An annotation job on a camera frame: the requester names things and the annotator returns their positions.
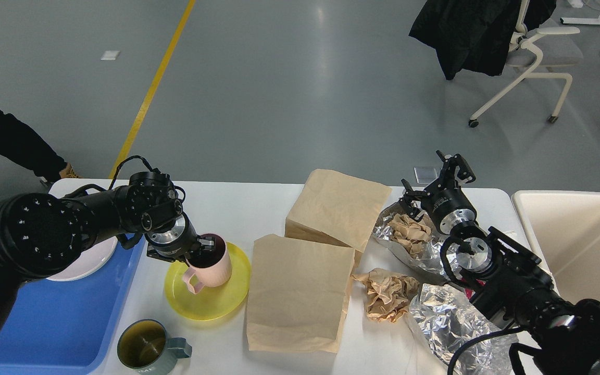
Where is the black jacket on chair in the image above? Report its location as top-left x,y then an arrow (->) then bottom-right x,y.
408,0 -> 557,81

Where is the blue plastic tray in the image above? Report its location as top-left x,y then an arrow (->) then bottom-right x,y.
0,240 -> 147,374

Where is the green grey mug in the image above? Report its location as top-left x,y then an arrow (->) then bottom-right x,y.
117,319 -> 193,374

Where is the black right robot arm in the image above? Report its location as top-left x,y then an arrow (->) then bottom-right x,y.
398,151 -> 600,374

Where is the pink ribbed mug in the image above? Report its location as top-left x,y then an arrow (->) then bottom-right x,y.
182,233 -> 232,294

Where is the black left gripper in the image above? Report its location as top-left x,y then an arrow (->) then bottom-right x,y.
145,215 -> 215,262

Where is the yellow plate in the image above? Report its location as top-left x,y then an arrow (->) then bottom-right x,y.
164,242 -> 252,321

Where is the brown paper bag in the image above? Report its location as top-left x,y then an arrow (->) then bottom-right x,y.
285,169 -> 392,268
246,234 -> 355,353

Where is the white office chair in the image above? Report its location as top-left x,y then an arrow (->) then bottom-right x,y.
468,1 -> 582,128

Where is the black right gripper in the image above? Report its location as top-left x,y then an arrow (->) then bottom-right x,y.
398,151 -> 477,235

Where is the crumpled paper in foil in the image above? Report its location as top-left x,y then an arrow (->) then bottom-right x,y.
387,214 -> 432,259

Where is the rear brown paper bag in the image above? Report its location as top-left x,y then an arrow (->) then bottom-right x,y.
285,169 -> 392,268

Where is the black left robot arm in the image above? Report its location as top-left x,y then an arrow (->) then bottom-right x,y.
0,158 -> 224,330

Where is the crumpled brown paper ball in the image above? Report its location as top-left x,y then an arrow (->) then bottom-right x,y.
352,268 -> 421,323

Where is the lower aluminium foil sheet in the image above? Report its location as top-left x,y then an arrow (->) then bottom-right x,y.
406,283 -> 518,374

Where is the white plastic bin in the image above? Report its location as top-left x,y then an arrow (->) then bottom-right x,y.
512,190 -> 600,303

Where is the upper aluminium foil sheet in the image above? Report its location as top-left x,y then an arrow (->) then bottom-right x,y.
372,202 -> 450,284

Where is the aluminium foil sheet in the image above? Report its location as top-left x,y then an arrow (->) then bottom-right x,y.
372,202 -> 450,284
406,283 -> 518,374

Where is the pink plate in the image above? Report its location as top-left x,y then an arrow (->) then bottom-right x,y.
47,237 -> 117,282

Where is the person in black clothes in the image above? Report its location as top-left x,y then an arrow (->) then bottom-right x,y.
0,110 -> 68,184

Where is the front brown paper bag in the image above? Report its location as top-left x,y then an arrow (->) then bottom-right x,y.
246,234 -> 355,353

